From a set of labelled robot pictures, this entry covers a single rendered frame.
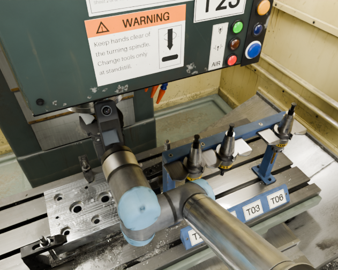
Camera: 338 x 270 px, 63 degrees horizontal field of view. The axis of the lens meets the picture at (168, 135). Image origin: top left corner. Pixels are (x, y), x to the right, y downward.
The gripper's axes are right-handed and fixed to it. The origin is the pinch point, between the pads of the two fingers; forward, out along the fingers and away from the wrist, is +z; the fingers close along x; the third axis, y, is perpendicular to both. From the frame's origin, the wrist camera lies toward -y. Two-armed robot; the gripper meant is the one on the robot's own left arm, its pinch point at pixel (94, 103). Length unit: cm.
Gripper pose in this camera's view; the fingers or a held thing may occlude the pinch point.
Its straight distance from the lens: 75.2
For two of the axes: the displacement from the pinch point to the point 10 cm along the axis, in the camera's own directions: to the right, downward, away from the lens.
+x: 9.1, -2.9, 3.1
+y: -0.1, 7.1, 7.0
